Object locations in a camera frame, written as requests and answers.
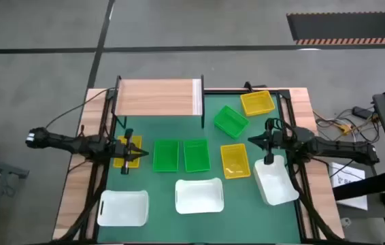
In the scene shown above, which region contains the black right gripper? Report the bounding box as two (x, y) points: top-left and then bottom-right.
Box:
(247, 130), (299, 154)

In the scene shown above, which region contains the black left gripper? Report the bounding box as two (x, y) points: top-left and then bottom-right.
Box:
(109, 137), (150, 165)

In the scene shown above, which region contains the yellow plastic basket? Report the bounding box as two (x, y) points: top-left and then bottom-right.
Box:
(112, 135), (144, 169)
(220, 142), (252, 180)
(239, 89), (277, 118)

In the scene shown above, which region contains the green plastic basket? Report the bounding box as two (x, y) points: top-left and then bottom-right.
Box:
(213, 104), (250, 140)
(152, 139), (180, 174)
(182, 138), (212, 174)

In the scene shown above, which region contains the white plastic bin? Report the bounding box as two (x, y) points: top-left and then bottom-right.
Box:
(96, 189), (150, 228)
(174, 177), (225, 216)
(252, 154), (301, 207)

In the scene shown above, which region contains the green table mat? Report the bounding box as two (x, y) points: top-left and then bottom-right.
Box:
(96, 93), (302, 244)

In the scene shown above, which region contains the paper sheet at right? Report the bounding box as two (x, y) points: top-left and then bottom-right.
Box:
(328, 161), (369, 211)

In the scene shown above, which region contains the black power adapter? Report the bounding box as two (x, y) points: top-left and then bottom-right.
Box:
(351, 105), (371, 120)

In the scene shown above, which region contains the black metal beam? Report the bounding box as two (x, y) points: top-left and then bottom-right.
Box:
(332, 169), (385, 202)

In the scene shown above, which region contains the black hazard-striped floor mat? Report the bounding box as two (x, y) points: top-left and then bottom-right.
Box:
(286, 11), (385, 46)

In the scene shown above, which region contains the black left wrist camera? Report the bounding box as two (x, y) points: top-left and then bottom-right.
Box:
(123, 128), (135, 147)

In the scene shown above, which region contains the black clamp bracket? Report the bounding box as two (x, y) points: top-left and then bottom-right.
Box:
(243, 80), (267, 93)

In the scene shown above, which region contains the black aluminium table frame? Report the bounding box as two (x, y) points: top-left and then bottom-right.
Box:
(52, 86), (346, 245)

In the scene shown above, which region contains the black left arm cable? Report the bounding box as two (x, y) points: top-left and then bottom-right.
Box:
(45, 87), (118, 129)

